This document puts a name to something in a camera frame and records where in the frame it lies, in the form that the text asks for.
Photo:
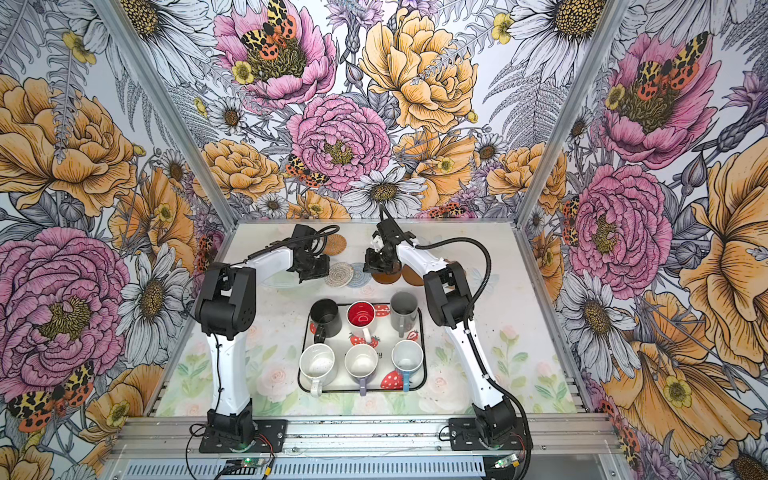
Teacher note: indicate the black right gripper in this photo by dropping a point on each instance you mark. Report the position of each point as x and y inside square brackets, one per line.
[371, 266]

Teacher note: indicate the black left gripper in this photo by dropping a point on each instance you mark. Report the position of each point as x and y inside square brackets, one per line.
[322, 271]

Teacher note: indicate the round woven rattan coaster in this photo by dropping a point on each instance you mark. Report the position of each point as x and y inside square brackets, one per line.
[335, 245]

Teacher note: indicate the scratched dark brown wooden coaster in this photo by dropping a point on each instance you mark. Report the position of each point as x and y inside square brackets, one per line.
[386, 279]

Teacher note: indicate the plain brown wooden coaster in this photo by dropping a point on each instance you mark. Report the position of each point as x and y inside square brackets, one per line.
[411, 277]

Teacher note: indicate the grey-blue braided rope coaster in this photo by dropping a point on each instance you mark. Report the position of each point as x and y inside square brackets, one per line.
[360, 277]

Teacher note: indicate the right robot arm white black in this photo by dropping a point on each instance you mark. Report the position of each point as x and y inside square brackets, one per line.
[500, 418]

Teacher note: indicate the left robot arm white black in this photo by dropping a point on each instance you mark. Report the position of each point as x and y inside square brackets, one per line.
[225, 310]

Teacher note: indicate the black mug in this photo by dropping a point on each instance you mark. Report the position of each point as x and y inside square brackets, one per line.
[325, 320]

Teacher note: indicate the grey mug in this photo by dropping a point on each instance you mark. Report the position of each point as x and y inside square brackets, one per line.
[403, 312]

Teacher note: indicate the red interior white mug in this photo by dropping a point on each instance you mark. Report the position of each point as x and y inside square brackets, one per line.
[360, 318]

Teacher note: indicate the white strawberry print tray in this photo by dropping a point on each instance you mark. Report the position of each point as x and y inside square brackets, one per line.
[385, 338]

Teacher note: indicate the green circuit board left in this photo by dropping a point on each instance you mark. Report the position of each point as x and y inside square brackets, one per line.
[248, 467]

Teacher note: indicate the green circuit board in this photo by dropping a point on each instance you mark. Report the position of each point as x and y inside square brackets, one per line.
[248, 467]
[510, 461]

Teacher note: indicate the green circuit board right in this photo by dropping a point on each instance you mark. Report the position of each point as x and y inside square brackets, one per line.
[510, 461]

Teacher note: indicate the white mug purple handle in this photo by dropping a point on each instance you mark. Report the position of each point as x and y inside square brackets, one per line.
[361, 362]

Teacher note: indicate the white mug blue handle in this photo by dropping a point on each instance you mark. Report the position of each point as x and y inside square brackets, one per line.
[407, 357]

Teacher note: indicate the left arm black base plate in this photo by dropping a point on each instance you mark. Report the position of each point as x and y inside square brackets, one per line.
[264, 435]

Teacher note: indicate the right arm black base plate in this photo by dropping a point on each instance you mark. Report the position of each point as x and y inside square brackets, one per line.
[469, 434]

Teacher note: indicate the aluminium corner post left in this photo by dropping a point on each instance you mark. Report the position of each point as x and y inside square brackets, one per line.
[129, 43]

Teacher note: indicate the aluminium corner post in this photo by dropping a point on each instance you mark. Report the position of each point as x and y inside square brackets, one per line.
[129, 43]
[607, 30]

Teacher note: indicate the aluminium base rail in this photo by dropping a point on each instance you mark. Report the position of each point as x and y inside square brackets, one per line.
[564, 446]

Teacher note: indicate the aluminium corner post right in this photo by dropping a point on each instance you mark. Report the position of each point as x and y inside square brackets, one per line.
[607, 30]

